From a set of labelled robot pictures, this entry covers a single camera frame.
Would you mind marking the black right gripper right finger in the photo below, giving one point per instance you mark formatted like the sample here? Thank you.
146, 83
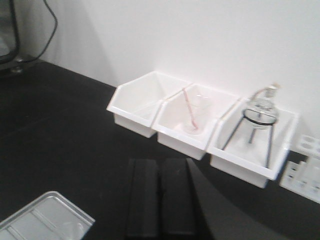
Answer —
183, 217

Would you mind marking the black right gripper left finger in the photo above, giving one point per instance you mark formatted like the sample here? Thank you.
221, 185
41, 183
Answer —
143, 213

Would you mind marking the silver metal tray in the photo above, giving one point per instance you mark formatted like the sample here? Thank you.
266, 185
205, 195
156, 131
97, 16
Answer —
51, 216

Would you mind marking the middle white storage bin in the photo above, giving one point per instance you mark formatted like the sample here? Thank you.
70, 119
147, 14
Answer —
174, 111

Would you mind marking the white storage bin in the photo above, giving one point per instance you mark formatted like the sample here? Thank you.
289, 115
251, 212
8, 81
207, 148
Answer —
174, 111
256, 162
135, 104

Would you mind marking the right white storage bin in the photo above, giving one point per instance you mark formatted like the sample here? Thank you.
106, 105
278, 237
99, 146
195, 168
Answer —
256, 162

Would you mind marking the left white storage bin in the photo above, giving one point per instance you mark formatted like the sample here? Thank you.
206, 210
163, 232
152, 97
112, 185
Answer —
135, 104

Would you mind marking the clear plastic cup in bin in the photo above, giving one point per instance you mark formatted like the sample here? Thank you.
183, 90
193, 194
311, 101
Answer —
199, 104

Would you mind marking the black metal tripod stand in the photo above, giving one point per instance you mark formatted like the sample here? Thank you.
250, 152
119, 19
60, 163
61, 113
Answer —
259, 120

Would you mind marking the white test tube rack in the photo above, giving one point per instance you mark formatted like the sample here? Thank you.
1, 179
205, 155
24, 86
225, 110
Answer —
303, 178

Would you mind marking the red stirring rod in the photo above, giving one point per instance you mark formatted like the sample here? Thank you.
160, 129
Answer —
192, 119

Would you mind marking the round glass flask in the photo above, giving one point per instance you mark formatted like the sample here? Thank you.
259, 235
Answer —
263, 100

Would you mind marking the steel glass-door cabinet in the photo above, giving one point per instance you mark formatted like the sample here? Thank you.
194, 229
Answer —
12, 60

